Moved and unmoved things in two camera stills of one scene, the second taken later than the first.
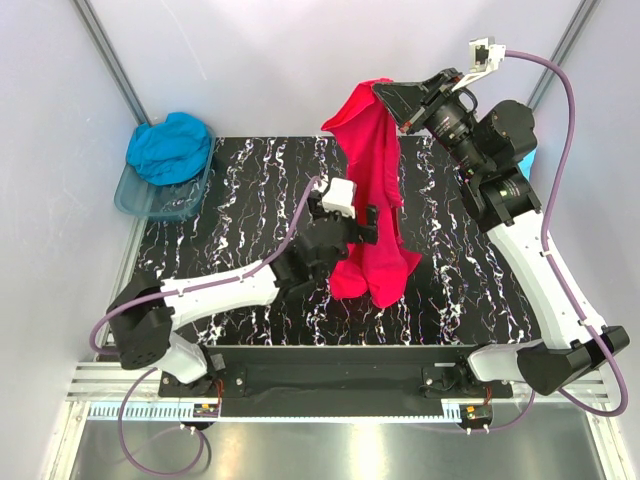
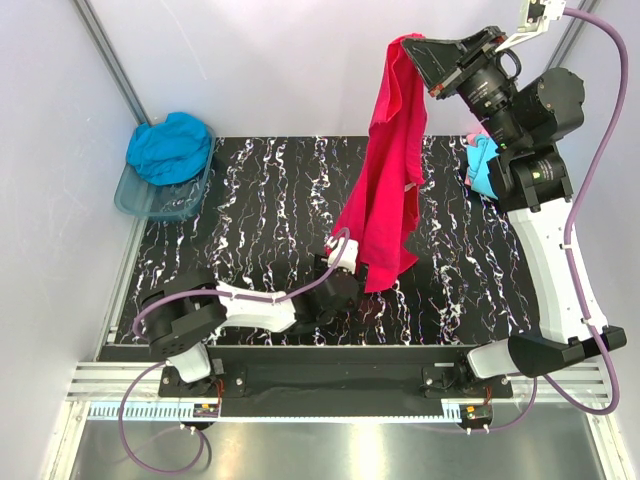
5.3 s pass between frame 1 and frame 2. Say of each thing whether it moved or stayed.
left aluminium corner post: stayed
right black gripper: moved
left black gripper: moved
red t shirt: moved
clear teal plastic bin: stayed
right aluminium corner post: stayed
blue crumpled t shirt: stayed
